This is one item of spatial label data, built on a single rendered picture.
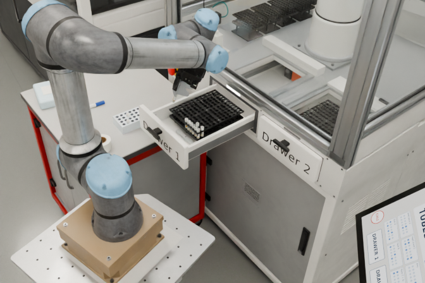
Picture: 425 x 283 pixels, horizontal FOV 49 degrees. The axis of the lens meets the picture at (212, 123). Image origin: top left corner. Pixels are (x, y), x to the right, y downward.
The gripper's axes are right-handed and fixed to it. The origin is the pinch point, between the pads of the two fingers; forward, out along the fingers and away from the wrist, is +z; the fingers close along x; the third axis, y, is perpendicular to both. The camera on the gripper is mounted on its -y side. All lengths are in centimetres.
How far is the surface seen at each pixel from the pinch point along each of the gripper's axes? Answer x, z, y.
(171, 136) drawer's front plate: -12.9, 7.2, 6.5
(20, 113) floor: 60, 145, -106
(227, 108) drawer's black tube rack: 12.7, 8.3, 18.8
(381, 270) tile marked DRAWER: -47, -24, 71
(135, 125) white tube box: 1.8, 29.0, -11.0
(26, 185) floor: 7, 128, -65
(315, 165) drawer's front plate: -5, -4, 54
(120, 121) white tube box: 0.2, 29.2, -17.0
